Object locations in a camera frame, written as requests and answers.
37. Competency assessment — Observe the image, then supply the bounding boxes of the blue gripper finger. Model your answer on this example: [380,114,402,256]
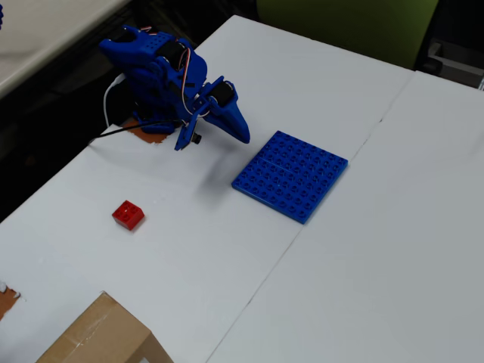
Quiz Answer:
[203,110,238,139]
[221,96,251,144]

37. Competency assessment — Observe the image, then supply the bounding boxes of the blue gripper body with servo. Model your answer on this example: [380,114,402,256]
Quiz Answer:
[194,75,238,119]

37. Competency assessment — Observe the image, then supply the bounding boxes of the red 2x2 toy block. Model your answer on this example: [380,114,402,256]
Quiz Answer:
[111,200,146,231]

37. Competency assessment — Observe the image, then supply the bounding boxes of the blue 8x8 studded baseplate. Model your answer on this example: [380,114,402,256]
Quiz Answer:
[231,130,349,225]

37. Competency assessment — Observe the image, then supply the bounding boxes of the green chair back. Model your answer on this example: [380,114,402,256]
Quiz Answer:
[256,0,440,71]

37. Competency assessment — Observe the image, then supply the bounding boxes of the beige background table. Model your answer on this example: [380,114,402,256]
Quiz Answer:
[0,0,128,100]

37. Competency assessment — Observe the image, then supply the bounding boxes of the brown cardboard box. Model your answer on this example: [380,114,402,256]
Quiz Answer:
[36,290,173,363]

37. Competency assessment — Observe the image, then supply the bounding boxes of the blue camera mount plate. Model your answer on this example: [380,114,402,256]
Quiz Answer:
[173,111,203,152]

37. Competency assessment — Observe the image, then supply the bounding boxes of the red white servo wire bundle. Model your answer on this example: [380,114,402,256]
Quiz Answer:
[176,26,213,126]

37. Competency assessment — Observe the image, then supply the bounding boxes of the black camera cable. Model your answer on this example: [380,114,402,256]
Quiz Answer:
[89,119,183,141]

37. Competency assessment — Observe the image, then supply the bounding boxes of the white power cable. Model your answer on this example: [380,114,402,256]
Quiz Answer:
[103,73,126,128]

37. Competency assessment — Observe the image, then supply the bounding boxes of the grey metal bracket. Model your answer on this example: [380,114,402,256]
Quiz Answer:
[426,37,484,92]

